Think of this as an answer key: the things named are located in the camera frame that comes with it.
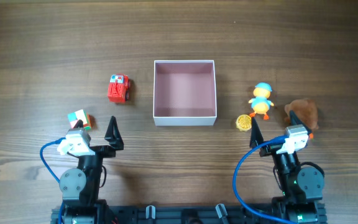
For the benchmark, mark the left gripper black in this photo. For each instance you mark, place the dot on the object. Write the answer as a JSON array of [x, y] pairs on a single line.
[[112, 135]]

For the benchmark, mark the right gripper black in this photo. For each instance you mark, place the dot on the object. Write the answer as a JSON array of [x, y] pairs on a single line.
[[274, 149]]

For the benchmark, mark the multicolour puzzle cube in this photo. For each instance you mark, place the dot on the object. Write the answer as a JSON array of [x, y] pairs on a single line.
[[74, 117]]

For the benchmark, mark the yellow duck toy blue cap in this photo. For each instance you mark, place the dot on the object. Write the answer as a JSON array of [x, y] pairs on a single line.
[[261, 103]]

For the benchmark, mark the yellow round waffle toy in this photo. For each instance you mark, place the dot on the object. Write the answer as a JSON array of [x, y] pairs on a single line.
[[244, 122]]

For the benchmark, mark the brown plush toy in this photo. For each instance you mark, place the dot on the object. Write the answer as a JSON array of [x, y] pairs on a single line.
[[306, 111]]

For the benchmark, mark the red toy fire truck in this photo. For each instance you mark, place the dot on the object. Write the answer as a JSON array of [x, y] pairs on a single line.
[[118, 90]]

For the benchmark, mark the white cardboard box pink interior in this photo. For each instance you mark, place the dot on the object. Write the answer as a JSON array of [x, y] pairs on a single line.
[[184, 93]]

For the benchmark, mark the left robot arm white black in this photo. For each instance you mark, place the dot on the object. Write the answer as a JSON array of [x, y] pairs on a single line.
[[80, 186]]

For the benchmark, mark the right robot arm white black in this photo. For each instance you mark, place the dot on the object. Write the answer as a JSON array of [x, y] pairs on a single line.
[[301, 183]]

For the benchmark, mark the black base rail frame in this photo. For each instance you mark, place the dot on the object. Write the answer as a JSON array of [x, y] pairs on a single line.
[[160, 215]]

